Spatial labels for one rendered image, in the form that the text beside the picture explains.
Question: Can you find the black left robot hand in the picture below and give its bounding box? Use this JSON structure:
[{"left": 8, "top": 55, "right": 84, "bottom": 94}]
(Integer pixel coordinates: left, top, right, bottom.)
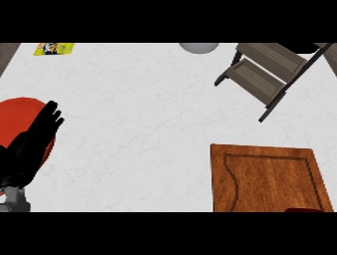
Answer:
[{"left": 0, "top": 100, "right": 66, "bottom": 190}]

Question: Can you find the brown wooden cutting board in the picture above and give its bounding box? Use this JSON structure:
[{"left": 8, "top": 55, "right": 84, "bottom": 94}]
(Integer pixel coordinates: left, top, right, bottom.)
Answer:
[{"left": 208, "top": 142, "right": 335, "bottom": 213}]

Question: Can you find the dark red eggplant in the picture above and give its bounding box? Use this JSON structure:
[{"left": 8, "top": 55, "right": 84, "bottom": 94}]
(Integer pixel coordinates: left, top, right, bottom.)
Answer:
[{"left": 283, "top": 207, "right": 323, "bottom": 213}]

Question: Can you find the red round plate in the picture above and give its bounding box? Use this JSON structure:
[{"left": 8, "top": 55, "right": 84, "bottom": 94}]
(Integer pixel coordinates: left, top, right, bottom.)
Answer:
[{"left": 0, "top": 97, "right": 57, "bottom": 205}]

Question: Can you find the yellow printed packet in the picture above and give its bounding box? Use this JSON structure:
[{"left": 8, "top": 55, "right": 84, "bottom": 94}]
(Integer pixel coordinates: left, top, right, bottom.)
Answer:
[{"left": 32, "top": 42, "right": 76, "bottom": 57}]

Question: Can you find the grey round bowl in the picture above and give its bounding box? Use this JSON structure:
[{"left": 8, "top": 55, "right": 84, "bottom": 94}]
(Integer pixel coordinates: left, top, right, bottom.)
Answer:
[{"left": 177, "top": 42, "right": 221, "bottom": 55}]

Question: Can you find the black round object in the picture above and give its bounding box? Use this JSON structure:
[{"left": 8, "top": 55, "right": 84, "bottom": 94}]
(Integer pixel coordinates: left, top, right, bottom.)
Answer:
[{"left": 277, "top": 42, "right": 320, "bottom": 55}]

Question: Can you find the tiered wooden basket black frame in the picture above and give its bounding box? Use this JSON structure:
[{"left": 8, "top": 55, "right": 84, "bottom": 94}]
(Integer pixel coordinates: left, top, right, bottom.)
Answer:
[{"left": 212, "top": 42, "right": 335, "bottom": 124}]

